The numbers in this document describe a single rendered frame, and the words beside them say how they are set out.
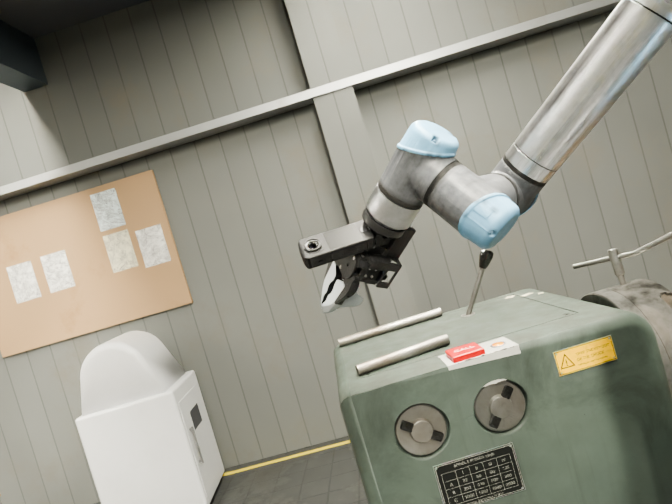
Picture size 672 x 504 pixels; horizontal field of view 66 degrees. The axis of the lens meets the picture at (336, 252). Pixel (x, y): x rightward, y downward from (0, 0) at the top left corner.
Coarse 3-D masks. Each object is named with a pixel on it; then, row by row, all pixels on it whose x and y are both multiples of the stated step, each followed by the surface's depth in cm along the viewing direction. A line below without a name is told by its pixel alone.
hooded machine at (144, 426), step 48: (144, 336) 369; (96, 384) 337; (144, 384) 337; (192, 384) 375; (96, 432) 334; (144, 432) 334; (192, 432) 343; (96, 480) 335; (144, 480) 335; (192, 480) 336
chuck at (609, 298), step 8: (584, 296) 125; (592, 296) 121; (600, 296) 117; (608, 296) 116; (616, 296) 115; (600, 304) 118; (608, 304) 115; (616, 304) 112; (624, 304) 112; (632, 304) 111; (640, 312) 109; (656, 336) 106; (664, 352) 105; (664, 360) 105; (664, 368) 104
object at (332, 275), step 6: (330, 270) 88; (336, 270) 86; (330, 276) 87; (336, 276) 86; (324, 282) 89; (330, 282) 87; (324, 288) 89; (330, 288) 88; (324, 294) 88; (324, 300) 89
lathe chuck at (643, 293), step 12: (612, 288) 120; (624, 288) 117; (636, 288) 116; (648, 288) 115; (660, 288) 114; (636, 300) 112; (648, 300) 111; (660, 300) 111; (648, 312) 109; (660, 312) 109; (660, 324) 107; (660, 336) 106
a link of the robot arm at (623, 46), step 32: (640, 0) 62; (608, 32) 65; (640, 32) 63; (576, 64) 69; (608, 64) 65; (640, 64) 65; (576, 96) 68; (608, 96) 67; (544, 128) 71; (576, 128) 70; (512, 160) 75; (544, 160) 73
